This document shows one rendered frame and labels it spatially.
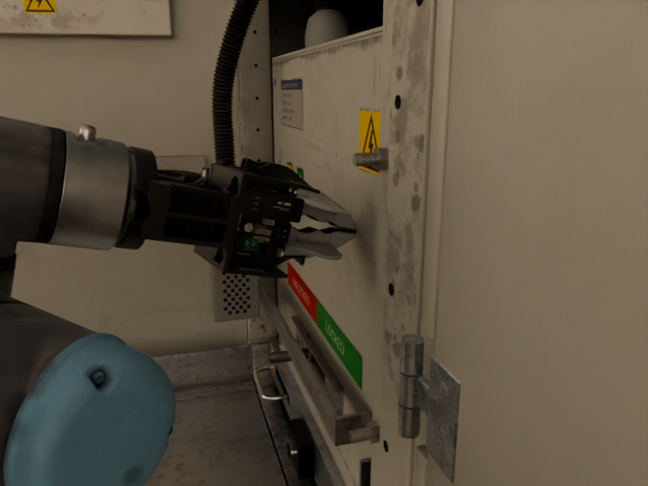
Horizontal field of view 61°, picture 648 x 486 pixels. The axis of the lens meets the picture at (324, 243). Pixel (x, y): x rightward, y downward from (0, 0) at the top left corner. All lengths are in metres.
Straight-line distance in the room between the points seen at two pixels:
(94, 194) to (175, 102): 0.62
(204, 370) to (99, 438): 0.75
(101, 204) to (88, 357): 0.14
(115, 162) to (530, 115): 0.27
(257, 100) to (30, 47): 0.37
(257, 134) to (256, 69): 0.10
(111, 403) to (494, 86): 0.19
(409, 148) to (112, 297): 0.83
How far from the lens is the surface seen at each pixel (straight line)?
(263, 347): 0.99
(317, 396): 0.56
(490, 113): 0.20
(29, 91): 1.03
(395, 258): 0.32
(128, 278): 1.04
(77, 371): 0.24
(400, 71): 0.31
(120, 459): 0.26
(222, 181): 0.41
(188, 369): 0.99
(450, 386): 0.24
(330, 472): 0.68
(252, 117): 0.91
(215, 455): 0.85
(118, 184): 0.37
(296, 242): 0.47
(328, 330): 0.63
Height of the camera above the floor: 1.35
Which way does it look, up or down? 16 degrees down
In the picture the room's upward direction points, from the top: straight up
